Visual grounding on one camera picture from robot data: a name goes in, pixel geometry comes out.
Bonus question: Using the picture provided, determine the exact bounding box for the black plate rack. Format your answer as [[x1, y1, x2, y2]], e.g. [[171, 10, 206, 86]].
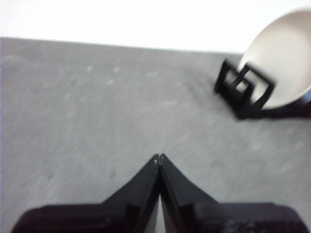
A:
[[213, 59, 311, 121]]

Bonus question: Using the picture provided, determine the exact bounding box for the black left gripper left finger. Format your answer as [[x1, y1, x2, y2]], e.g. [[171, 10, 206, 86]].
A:
[[11, 153, 160, 233]]

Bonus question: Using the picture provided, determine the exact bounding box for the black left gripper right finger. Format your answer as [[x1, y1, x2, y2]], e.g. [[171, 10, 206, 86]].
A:
[[159, 153, 310, 233]]

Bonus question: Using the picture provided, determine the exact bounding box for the pale yellow plate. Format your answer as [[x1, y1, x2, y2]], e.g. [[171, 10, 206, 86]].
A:
[[237, 8, 311, 109]]

